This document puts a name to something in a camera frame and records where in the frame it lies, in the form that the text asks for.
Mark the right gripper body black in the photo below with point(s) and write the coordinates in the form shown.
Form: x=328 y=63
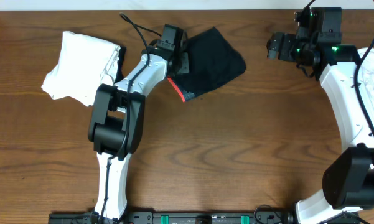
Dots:
x=290 y=49

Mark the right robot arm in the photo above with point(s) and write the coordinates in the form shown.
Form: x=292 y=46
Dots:
x=348 y=183

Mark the black pants red waistband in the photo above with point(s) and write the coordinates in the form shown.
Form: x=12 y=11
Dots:
x=213 y=62

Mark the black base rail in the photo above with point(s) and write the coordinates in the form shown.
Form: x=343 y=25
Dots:
x=261 y=216

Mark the black folded garment under white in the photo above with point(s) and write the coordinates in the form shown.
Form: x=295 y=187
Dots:
x=121 y=62

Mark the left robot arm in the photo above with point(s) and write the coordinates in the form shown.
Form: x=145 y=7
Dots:
x=116 y=124

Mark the white folded cloth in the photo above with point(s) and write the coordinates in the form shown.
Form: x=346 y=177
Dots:
x=84 y=64

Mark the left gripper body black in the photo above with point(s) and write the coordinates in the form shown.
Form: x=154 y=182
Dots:
x=179 y=63

